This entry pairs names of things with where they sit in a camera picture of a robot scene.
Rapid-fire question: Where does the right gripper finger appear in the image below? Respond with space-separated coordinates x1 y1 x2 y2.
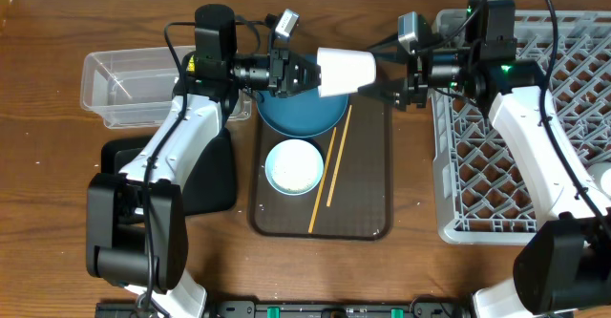
367 34 411 64
357 78 415 112

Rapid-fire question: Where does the dark blue plate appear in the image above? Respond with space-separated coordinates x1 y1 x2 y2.
256 53 349 139

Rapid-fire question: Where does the white cup pink inside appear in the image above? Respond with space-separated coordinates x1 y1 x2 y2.
316 48 376 97

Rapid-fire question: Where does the white cup green inside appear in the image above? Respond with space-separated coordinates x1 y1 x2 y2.
587 161 611 197

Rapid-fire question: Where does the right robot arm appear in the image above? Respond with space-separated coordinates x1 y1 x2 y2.
359 0 610 317

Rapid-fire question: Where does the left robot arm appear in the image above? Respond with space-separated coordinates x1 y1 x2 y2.
85 4 322 317

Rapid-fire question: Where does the grey dishwasher rack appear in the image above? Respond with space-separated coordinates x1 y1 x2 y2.
431 11 610 245

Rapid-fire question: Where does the light blue bowl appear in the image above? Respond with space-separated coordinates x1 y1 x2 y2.
263 139 324 196

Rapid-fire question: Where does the black plastic bin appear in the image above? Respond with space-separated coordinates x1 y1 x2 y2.
100 128 238 216

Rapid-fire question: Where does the clear plastic bin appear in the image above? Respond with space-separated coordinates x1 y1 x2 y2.
79 43 253 130

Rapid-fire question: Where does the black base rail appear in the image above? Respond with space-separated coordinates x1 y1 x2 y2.
94 299 474 318

